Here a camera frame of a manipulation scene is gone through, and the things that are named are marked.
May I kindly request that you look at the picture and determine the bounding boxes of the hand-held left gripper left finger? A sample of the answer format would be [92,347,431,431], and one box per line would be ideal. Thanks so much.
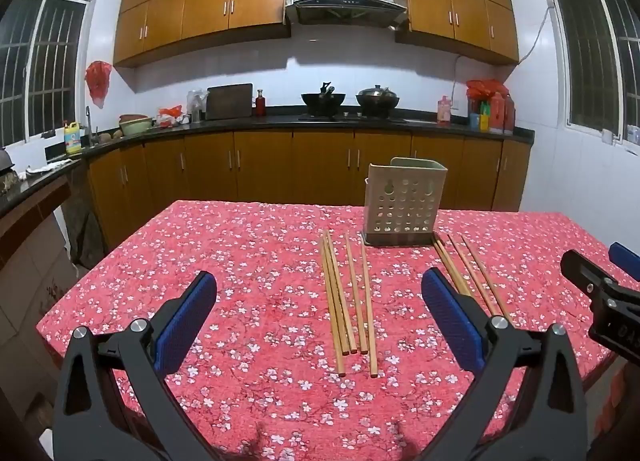
[52,271,218,461]

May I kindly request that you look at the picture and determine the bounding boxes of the black wok with ladle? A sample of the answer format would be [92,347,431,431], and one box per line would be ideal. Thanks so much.
[300,82,347,116]

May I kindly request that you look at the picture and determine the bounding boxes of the white cloth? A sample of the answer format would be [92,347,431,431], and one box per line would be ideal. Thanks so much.
[25,161,68,176]

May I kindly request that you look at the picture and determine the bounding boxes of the red and white plastic bag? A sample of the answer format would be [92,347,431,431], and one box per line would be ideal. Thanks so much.
[156,106,185,128]

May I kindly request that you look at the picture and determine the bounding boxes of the red containers with red bag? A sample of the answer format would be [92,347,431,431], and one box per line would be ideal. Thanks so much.
[466,79,516,136]

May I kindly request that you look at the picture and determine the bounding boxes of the yellow detergent bottle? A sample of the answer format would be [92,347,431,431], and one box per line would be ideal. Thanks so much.
[64,121,82,156]

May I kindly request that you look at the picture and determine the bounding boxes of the wooden kitchen cabinets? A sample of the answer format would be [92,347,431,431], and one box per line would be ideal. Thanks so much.
[113,0,521,69]
[87,128,532,252]

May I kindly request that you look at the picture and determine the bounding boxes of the wooden lower kitchen cabinets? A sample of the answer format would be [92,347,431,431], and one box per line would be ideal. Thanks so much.
[87,128,532,252]

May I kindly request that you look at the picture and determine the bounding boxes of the metal sink faucet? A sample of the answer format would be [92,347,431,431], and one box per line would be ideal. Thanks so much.
[85,106,100,146]

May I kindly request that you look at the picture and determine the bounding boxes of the dark wooden cutting board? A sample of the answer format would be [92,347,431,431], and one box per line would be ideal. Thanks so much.
[206,83,254,120]

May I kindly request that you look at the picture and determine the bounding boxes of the clear plastic bag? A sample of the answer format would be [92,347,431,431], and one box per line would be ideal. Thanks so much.
[186,89,208,122]

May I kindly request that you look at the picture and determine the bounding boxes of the wooden upper kitchen cabinets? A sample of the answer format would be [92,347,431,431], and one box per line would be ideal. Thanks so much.
[113,0,521,69]

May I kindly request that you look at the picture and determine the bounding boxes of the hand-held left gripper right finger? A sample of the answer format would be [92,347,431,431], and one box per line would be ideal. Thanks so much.
[421,268,588,461]

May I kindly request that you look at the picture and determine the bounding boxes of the beige perforated utensil holder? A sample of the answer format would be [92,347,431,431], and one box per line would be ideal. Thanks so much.
[363,157,448,248]

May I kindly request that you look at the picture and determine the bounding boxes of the wooden chopstick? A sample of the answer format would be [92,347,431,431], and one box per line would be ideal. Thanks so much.
[433,240,467,298]
[438,239,474,298]
[345,233,368,354]
[324,236,352,354]
[320,239,346,376]
[448,234,497,317]
[461,236,512,323]
[361,235,378,376]
[326,230,358,354]

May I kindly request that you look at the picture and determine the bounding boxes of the green bowl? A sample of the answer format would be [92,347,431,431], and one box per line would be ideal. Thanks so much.
[119,113,155,136]

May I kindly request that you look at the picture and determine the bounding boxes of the black kitchen countertop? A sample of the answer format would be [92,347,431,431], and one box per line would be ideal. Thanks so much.
[0,108,535,219]

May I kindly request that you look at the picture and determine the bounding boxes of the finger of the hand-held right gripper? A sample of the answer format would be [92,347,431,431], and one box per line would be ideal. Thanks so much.
[608,241,640,285]
[560,249,621,300]

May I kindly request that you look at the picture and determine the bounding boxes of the hanging red plastic bag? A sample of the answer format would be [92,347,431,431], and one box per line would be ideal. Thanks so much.
[85,61,113,109]

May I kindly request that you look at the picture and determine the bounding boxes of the black wok with metal lid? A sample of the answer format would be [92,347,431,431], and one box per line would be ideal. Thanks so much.
[355,85,401,116]

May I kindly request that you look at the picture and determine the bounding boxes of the blue box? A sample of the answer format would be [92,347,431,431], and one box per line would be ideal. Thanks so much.
[469,101,491,132]

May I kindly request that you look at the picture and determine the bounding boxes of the red floral tablecloth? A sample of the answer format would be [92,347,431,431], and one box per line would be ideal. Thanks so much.
[36,198,640,461]

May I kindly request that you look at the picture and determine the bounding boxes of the barred window with white frame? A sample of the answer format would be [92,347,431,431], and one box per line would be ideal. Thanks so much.
[0,0,96,146]
[544,0,640,146]

